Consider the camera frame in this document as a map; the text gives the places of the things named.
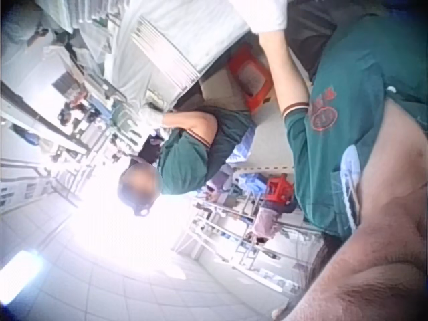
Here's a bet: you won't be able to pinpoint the small red plastic stool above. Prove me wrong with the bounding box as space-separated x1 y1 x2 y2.
263 176 296 205

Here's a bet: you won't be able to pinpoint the stack of white fabric sheets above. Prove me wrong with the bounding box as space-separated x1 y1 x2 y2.
129 16 205 94

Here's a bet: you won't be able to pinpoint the cluttered workbench row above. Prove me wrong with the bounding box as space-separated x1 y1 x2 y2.
39 0 141 161

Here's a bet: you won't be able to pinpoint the large white cloth sheet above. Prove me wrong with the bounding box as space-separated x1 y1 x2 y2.
108 0 289 101

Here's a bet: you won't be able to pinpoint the person's legs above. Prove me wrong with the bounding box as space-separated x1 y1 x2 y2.
286 0 372 83

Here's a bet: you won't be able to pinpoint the white metal shelf rack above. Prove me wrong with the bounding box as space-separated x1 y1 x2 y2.
0 79 98 217

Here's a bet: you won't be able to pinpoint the ceiling light panel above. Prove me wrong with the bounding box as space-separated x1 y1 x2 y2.
0 249 45 304

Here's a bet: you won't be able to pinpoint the cluttered metal frame rack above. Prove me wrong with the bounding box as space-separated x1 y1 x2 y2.
172 163 324 272

